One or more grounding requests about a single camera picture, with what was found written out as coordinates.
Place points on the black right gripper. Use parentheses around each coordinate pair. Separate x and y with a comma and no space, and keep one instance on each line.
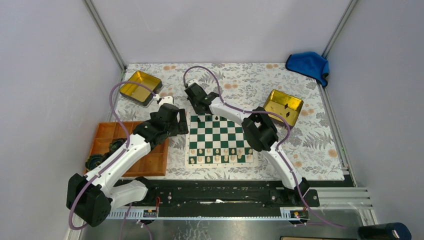
(198,111)

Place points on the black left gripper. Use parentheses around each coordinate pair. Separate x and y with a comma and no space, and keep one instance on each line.
(181,128)

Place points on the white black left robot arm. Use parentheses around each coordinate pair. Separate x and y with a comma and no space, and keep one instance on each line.
(94,195)

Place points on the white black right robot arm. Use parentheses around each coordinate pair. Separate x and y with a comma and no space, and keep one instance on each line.
(258,128)

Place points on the green white chess board mat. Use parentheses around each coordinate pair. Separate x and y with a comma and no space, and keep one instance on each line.
(216,144)

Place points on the gold tin left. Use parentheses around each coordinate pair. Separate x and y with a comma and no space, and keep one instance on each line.
(139,94)

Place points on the gold tin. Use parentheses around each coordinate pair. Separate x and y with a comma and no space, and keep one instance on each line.
(139,94)
(275,104)

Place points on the gold tin right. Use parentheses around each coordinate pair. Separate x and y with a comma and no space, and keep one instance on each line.
(275,104)

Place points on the blue cloth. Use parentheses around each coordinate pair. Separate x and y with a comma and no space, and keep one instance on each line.
(309,64)

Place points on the floral tablecloth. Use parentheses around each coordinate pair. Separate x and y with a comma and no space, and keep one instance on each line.
(311,146)

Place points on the dark cylinder bottle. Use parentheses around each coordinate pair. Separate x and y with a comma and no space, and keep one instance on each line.
(387,231)

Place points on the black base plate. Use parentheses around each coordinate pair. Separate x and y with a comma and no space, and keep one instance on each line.
(270,193)

